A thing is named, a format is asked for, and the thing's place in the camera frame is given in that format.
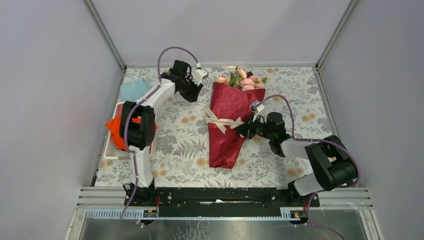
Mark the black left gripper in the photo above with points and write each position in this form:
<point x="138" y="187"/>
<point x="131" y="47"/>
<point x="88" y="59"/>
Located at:
<point x="192" y="96"/>

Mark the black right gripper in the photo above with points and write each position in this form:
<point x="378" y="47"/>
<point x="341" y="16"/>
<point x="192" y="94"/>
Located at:
<point x="247" y="128"/>

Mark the dark red wrapping paper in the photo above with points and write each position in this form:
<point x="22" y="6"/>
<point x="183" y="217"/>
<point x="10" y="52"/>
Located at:
<point x="229" y="108"/>

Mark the cream ribbon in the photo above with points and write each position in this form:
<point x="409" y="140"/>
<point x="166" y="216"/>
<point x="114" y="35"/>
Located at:
<point x="210" y="118"/>

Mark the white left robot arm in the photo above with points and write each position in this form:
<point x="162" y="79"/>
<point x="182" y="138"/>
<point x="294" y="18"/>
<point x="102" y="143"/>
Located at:
<point x="138" y="118"/>

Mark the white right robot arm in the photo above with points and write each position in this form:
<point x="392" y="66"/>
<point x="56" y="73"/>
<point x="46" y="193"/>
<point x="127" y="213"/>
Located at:
<point x="331" y="164"/>

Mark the floral patterned table mat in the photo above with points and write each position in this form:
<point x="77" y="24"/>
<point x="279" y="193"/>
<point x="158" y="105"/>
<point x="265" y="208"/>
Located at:
<point x="181" y="156"/>

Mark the light blue cloth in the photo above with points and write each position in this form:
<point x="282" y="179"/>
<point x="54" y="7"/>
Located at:
<point x="133" y="90"/>

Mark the orange cloth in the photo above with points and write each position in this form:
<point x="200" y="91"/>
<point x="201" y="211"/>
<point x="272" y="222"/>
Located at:
<point x="114" y="128"/>

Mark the white perforated plastic basket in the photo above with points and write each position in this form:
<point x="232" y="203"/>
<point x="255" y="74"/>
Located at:
<point x="110" y="150"/>

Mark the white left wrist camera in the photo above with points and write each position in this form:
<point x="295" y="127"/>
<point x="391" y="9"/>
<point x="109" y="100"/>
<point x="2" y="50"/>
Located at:
<point x="198" y="75"/>

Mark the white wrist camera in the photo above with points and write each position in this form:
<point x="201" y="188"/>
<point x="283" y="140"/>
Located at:
<point x="198" y="75"/>
<point x="257" y="107"/>

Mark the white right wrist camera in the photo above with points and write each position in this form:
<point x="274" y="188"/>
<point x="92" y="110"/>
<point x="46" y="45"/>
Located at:
<point x="257" y="107"/>

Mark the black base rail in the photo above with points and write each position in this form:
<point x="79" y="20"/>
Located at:
<point x="186" y="202"/>

